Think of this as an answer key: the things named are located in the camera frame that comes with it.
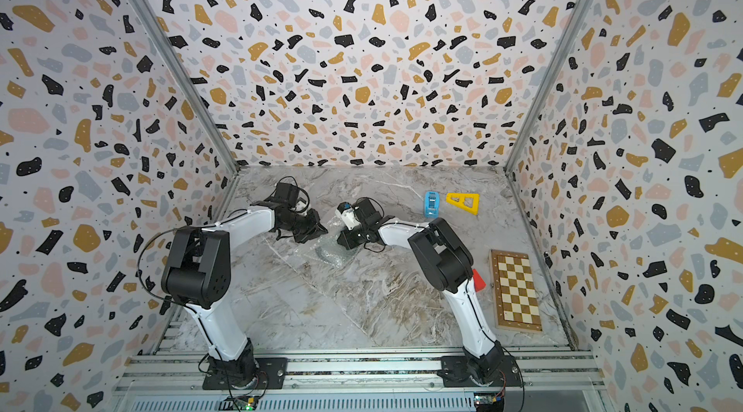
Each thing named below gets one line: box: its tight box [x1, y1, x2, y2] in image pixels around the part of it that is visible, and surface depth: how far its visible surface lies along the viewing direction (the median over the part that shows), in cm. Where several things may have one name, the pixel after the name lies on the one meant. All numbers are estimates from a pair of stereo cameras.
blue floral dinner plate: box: [307, 235, 358, 269], surface depth 94 cm
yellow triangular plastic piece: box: [445, 193, 481, 216], surface depth 112 cm
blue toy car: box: [424, 190, 441, 219], surface depth 108 cm
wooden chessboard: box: [489, 249, 543, 332], surface depth 87 cm
